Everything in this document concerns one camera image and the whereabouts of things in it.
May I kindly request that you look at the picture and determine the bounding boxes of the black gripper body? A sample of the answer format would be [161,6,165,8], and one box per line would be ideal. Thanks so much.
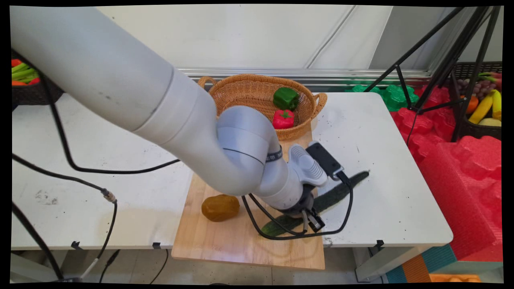
[277,189,318,220]

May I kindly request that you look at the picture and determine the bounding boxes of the long dark green cucumber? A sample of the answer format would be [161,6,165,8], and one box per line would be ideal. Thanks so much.
[261,171,370,237]

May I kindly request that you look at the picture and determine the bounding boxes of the white table leg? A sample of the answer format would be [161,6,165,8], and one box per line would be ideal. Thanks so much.
[353,246,422,282]

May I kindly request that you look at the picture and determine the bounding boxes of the brown toy potato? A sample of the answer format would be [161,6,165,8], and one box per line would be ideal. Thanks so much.
[201,194,240,222]

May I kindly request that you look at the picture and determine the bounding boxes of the light wooden cutting board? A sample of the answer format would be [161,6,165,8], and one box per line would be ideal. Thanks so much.
[171,120,326,270]

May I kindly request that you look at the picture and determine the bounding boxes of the red toy bell pepper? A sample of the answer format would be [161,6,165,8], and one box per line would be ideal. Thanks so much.
[272,109,296,130]

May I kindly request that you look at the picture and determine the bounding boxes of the green toy bell pepper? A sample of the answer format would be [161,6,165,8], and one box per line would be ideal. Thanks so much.
[273,87,300,111]

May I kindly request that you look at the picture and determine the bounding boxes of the teal and orange striped mat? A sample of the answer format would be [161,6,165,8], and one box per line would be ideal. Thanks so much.
[385,244,458,283]

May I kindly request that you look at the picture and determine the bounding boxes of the green foam mat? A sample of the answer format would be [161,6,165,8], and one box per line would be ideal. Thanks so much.
[345,83,419,112]

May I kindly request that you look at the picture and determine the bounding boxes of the red foam mat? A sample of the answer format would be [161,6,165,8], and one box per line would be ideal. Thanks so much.
[392,85,458,163]

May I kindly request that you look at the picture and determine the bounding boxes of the large red foam block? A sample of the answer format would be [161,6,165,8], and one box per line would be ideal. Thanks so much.
[418,136,502,261]

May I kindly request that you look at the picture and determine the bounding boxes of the yellow toy banana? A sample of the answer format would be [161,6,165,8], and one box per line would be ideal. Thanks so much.
[469,92,494,124]

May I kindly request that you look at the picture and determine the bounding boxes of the black tripod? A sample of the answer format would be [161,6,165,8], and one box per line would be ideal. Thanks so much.
[363,6,502,143]

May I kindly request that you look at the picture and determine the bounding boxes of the purple toy grapes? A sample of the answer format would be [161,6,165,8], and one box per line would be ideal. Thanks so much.
[458,78,497,97]

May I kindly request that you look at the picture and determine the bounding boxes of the black mesh crate with fruit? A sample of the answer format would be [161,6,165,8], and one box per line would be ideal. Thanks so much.
[452,61,502,141]

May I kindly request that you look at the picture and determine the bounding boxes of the black basket with vegetables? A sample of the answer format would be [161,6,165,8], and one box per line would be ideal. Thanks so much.
[11,50,65,106]

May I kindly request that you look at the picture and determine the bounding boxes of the green toy vegetables bunch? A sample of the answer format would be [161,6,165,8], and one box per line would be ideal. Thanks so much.
[11,62,39,83]

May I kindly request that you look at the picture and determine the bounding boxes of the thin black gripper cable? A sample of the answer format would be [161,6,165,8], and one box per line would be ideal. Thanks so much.
[248,193,306,236]

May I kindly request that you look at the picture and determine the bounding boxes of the black camera cable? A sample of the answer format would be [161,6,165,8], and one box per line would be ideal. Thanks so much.
[241,171,355,240]

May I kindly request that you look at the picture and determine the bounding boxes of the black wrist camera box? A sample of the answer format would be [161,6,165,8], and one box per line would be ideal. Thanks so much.
[306,141,345,179]

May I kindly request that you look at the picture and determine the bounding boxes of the oval wicker basket with handles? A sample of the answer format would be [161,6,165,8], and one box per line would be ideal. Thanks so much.
[198,73,328,141]

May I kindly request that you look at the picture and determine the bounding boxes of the aluminium window rail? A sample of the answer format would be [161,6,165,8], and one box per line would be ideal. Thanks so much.
[177,67,432,79]

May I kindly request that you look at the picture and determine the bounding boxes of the thick black cable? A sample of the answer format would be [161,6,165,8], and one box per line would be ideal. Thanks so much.
[11,202,65,281]
[38,68,180,175]

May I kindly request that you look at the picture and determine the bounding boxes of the black cable with metal connector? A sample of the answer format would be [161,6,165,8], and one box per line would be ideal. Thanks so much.
[12,154,118,281]

